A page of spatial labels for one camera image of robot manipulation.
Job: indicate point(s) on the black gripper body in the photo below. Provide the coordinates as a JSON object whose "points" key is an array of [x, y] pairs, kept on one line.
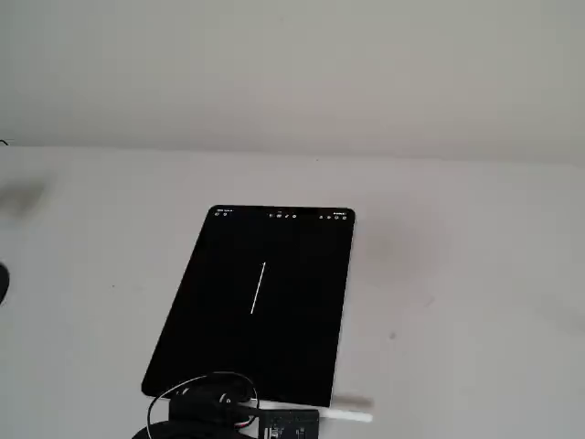
{"points": [[207, 408]]}

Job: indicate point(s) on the white stylus pencil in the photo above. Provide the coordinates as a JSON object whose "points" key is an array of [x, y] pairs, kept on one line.
{"points": [[347, 415]]}

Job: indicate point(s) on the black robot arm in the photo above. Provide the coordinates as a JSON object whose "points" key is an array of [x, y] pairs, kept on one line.
{"points": [[183, 432]]}

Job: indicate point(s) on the black screen tablet silver edge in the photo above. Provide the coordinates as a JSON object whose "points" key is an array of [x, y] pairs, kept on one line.
{"points": [[265, 302]]}

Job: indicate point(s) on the small camera module board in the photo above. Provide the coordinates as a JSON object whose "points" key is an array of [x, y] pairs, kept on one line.
{"points": [[288, 425]]}

